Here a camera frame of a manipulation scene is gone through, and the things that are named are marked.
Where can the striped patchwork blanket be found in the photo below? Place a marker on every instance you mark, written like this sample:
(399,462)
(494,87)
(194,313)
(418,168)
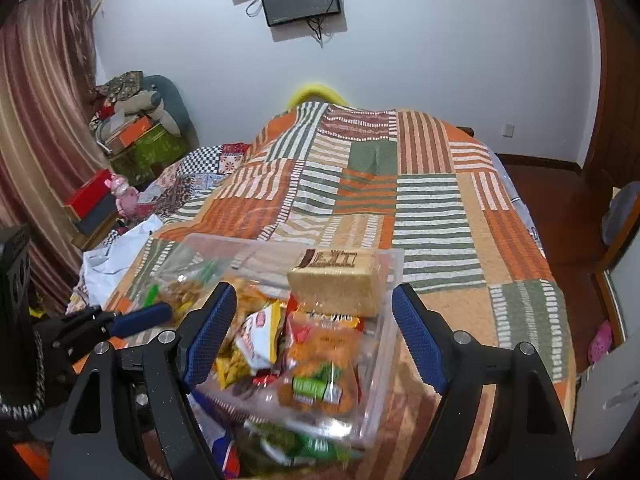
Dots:
(425,210)

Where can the orange fried snack bag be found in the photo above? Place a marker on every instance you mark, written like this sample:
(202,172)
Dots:
(320,365)

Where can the orange cardboard box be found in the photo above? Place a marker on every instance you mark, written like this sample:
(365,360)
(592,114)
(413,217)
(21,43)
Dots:
(130,132)

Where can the floral cloth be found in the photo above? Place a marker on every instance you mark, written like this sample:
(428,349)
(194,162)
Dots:
(120,84)

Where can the dark grey box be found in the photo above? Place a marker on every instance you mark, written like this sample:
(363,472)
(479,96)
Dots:
(97,217)

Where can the yellow snack packet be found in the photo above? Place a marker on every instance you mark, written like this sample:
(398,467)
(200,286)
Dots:
(232,367)

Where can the clear plastic storage bin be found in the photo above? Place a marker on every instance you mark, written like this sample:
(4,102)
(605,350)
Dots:
(370,360)

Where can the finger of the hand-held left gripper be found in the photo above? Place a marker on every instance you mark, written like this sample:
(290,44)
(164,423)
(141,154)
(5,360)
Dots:
(142,317)

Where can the green snack packet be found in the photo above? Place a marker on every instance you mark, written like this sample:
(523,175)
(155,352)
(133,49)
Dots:
(300,447)

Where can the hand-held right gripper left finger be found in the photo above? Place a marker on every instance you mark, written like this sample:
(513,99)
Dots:
(207,340)

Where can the pink plush rabbit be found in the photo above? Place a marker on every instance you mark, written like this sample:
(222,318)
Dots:
(124,197)

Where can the checked patchwork quilt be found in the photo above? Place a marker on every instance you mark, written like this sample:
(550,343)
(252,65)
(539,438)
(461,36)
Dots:
(210,165)

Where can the white wall socket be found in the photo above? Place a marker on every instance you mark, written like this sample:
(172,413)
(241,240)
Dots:
(508,130)

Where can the striped red curtain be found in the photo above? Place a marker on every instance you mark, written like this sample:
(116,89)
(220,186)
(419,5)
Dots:
(40,135)

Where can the white cloth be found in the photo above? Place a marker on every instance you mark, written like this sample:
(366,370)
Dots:
(115,260)

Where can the clear cookie bag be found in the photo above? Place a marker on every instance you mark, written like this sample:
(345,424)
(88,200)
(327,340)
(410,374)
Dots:
(185,290)

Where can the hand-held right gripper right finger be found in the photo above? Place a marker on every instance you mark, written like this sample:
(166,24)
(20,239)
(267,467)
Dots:
(417,340)

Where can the white appliance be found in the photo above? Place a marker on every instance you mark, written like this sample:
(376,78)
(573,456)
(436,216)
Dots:
(610,400)

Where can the brown bread packet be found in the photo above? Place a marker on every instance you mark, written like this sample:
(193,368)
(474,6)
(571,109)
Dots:
(335,282)

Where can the pink slipper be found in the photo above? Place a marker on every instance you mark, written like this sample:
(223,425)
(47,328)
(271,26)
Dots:
(600,342)

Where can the red box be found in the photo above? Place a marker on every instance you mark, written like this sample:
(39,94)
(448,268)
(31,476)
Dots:
(87,195)

